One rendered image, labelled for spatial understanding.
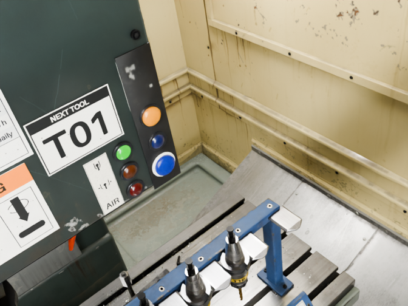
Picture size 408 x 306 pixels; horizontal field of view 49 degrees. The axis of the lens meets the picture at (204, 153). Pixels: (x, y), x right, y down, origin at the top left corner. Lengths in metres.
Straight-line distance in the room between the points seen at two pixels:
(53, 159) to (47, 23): 0.14
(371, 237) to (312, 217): 0.20
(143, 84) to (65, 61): 0.10
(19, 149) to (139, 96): 0.14
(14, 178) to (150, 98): 0.17
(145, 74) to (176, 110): 1.48
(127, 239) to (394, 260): 1.06
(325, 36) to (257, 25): 0.27
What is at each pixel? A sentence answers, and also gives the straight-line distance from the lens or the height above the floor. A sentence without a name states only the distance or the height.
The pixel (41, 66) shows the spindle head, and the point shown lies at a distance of 0.46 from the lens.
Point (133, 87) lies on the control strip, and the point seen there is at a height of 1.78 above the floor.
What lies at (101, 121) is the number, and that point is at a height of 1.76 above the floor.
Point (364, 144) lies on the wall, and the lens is 1.38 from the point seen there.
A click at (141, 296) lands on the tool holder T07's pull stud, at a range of 0.87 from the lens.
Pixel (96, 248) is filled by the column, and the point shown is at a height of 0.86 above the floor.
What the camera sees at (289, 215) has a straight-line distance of 1.08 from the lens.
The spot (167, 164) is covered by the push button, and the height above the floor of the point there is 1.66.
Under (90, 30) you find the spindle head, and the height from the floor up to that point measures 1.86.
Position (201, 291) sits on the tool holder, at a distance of 0.95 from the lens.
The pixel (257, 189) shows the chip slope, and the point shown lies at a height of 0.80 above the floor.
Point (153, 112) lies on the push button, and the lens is 0.54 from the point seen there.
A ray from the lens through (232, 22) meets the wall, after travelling 1.55.
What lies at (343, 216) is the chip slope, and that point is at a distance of 1.59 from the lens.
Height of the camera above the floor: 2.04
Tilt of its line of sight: 40 degrees down
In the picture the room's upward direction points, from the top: 11 degrees counter-clockwise
